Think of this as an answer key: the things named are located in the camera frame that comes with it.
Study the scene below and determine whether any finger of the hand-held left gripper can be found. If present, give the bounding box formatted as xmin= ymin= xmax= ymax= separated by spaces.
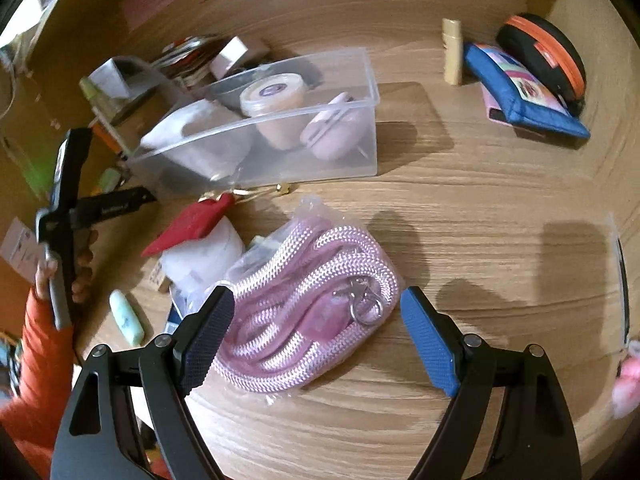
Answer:
xmin=126 ymin=187 xmax=157 ymax=217

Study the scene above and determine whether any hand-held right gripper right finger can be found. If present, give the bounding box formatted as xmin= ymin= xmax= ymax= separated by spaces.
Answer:
xmin=400 ymin=286 xmax=583 ymax=480

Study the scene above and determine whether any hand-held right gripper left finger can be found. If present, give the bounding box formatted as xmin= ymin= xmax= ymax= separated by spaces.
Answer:
xmin=50 ymin=285 xmax=236 ymax=480

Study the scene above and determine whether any blue card pack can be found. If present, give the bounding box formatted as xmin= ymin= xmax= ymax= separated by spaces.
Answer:
xmin=167 ymin=285 xmax=201 ymax=335

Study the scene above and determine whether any pink rope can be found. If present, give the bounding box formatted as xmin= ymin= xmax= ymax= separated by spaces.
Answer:
xmin=212 ymin=196 xmax=403 ymax=406

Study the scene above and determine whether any clear plastic storage box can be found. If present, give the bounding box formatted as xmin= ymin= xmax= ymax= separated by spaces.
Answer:
xmin=129 ymin=47 xmax=380 ymax=198

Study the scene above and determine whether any person's left forearm orange sleeve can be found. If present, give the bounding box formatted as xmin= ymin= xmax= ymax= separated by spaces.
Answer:
xmin=0 ymin=287 xmax=83 ymax=468

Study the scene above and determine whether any wooden desktop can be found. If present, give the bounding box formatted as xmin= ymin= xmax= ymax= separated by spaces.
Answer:
xmin=0 ymin=0 xmax=640 ymax=480

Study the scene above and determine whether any person's left hand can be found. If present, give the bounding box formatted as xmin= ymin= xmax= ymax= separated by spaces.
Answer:
xmin=34 ymin=230 xmax=97 ymax=306

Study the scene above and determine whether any red fabric charm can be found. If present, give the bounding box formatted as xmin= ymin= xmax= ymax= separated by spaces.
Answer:
xmin=141 ymin=192 xmax=237 ymax=259

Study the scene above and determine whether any mint green tube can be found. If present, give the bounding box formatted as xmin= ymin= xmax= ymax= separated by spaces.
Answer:
xmin=110 ymin=290 xmax=146 ymax=346

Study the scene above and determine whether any white soft pouch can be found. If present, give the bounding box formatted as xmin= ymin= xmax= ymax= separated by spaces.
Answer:
xmin=160 ymin=220 xmax=246 ymax=293

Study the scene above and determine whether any white label card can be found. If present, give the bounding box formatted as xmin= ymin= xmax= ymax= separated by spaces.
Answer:
xmin=0 ymin=217 xmax=40 ymax=279

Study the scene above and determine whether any white cloth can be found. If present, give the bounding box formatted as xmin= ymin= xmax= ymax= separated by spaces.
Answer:
xmin=141 ymin=100 xmax=253 ymax=181

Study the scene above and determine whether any grey open box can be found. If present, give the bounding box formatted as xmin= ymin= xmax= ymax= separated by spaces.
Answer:
xmin=80 ymin=56 xmax=171 ymax=111

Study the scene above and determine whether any white cream jar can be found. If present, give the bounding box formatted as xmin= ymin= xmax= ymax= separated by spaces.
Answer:
xmin=240 ymin=74 xmax=307 ymax=150

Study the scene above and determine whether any small white box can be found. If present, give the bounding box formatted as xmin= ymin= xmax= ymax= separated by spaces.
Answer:
xmin=210 ymin=37 xmax=249 ymax=78

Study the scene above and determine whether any pink plush toy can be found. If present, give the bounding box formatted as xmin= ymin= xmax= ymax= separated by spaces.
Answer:
xmin=612 ymin=340 xmax=640 ymax=418

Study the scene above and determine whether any pink round case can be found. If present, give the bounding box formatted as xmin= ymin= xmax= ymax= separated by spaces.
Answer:
xmin=300 ymin=91 xmax=368 ymax=161

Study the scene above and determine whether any pink flat item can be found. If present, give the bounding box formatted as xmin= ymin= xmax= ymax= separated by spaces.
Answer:
xmin=481 ymin=82 xmax=516 ymax=127

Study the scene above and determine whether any blue zipper pouch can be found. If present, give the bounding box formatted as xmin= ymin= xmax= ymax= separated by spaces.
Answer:
xmin=464 ymin=42 xmax=591 ymax=140

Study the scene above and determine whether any yellow lip balm tube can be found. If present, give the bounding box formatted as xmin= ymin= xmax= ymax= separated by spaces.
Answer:
xmin=442 ymin=18 xmax=464 ymax=86

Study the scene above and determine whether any black orange round case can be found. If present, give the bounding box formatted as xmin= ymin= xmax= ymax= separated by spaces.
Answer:
xmin=496 ymin=13 xmax=587 ymax=106

